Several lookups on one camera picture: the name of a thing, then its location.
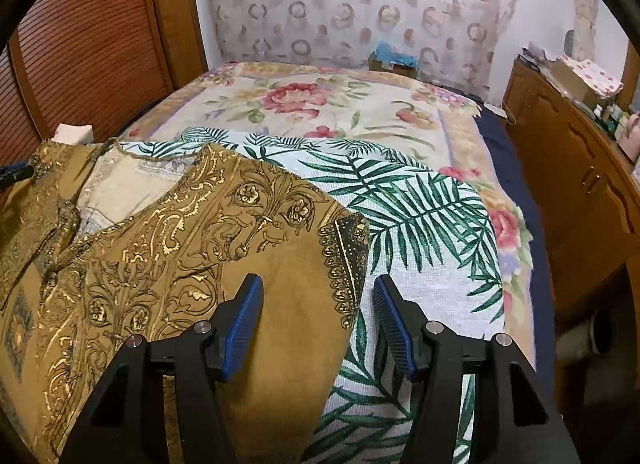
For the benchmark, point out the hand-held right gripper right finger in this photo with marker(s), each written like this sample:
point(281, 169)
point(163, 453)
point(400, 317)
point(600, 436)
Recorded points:
point(395, 329)

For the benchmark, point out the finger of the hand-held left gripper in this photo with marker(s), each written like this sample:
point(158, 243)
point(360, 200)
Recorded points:
point(17, 174)

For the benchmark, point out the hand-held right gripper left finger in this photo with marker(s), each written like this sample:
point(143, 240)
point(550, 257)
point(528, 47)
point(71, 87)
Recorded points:
point(244, 324)

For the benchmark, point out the mustard gold-print top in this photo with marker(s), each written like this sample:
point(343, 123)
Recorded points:
point(285, 324)

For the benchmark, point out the white folded cloth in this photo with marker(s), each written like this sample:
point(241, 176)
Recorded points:
point(75, 133)

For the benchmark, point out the white palm-leaf print cloth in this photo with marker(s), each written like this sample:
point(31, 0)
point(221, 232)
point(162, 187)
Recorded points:
point(430, 224)

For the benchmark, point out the wooden louvered wardrobe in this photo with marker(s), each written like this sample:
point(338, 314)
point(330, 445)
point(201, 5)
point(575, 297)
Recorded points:
point(100, 44)

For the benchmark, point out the navy bed sheet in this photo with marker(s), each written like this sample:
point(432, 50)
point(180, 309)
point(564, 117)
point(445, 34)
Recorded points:
point(525, 224)

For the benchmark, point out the grey pipe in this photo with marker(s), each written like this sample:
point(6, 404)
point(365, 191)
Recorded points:
point(575, 341)

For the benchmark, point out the floral blanket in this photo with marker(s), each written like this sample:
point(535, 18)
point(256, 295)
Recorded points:
point(320, 109)

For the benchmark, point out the wooden cabinet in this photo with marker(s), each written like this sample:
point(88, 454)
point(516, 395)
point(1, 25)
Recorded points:
point(565, 144)

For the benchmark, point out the small cardboard box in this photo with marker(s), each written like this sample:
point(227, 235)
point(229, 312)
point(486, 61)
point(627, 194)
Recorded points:
point(387, 67)

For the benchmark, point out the blue cloth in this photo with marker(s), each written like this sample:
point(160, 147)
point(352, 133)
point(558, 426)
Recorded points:
point(395, 50)

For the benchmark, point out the pink container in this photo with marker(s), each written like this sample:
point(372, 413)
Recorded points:
point(631, 139)

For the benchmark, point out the circle-print wall cloth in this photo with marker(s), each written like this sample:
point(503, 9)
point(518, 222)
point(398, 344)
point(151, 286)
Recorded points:
point(350, 4)

